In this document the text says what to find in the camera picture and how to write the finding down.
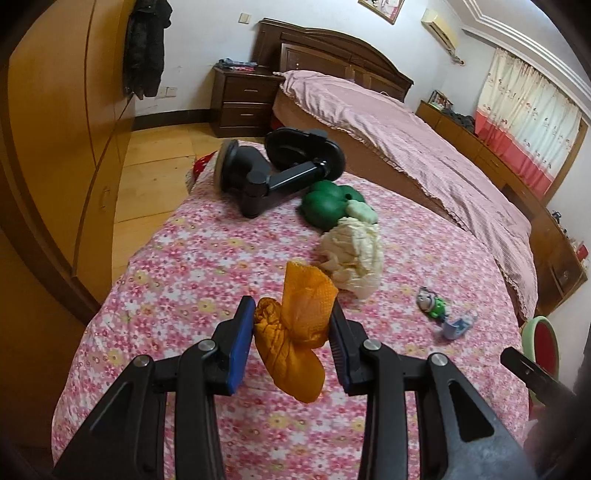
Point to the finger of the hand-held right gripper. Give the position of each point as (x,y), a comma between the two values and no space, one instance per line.
(535,376)

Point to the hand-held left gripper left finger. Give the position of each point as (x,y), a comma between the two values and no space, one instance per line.
(242,350)

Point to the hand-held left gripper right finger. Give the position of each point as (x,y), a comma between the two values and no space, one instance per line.
(339,355)

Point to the red bucket with green rim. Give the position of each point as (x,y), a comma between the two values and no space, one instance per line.
(542,341)

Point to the yellow mesh cloth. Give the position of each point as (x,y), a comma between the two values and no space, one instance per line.
(295,323)

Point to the pink floral table cloth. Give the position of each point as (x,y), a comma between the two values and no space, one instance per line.
(184,277)

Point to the cream crumpled cloth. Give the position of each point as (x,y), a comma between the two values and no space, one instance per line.
(355,258)

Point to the small toy figure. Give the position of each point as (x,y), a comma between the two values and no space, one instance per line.
(431,302)

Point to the long wooden cabinet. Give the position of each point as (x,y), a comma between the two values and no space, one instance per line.
(554,258)

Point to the red item on cabinet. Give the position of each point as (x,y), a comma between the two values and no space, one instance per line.
(581,254)

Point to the light green toy piece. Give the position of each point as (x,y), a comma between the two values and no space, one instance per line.
(360,212)

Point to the green toy pepper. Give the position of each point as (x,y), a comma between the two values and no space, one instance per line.
(323,205)

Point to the black suction phone holder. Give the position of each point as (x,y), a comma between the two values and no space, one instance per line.
(258,180)

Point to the red plastic item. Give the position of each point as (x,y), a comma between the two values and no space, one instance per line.
(203,164)

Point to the large bed with pink cover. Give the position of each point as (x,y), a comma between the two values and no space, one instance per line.
(392,124)

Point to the brown bed base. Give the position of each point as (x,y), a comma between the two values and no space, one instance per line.
(288,113)

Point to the dark wooden nightstand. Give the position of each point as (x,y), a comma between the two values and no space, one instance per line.
(244,106)

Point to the white and red curtain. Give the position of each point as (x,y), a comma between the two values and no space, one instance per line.
(521,115)

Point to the dark clothes pile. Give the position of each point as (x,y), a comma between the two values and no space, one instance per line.
(461,120)

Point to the wooden wardrobe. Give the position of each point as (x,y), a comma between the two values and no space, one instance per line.
(55,138)

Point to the small pile of books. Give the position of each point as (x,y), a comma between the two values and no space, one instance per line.
(235,64)

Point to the dark wooden headboard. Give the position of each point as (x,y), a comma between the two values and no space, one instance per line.
(323,46)

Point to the black jacket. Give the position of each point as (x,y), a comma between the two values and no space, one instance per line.
(145,46)

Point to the white wall socket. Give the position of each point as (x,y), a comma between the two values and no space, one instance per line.
(168,91)

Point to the wall air conditioner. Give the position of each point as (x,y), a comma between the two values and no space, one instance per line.
(441,30)

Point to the framed wall photo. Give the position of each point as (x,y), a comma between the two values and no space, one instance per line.
(381,9)

